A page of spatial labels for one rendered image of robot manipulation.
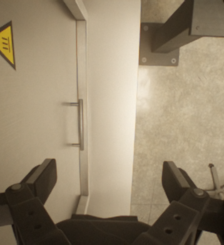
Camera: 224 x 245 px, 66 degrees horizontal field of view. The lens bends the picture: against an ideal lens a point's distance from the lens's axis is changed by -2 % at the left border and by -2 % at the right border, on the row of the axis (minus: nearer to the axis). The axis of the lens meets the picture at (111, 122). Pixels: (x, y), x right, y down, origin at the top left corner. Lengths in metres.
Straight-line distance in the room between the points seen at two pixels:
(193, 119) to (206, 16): 1.11
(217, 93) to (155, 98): 0.49
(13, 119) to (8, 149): 0.04
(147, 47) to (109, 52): 0.84
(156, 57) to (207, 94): 0.50
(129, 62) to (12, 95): 0.43
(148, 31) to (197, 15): 0.92
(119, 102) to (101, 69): 0.12
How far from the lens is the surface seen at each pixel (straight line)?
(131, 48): 0.61
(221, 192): 1.87
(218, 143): 1.73
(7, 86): 0.23
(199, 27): 0.54
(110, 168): 0.69
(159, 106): 1.46
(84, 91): 0.58
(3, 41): 0.24
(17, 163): 0.26
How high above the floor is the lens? 1.40
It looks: 76 degrees down
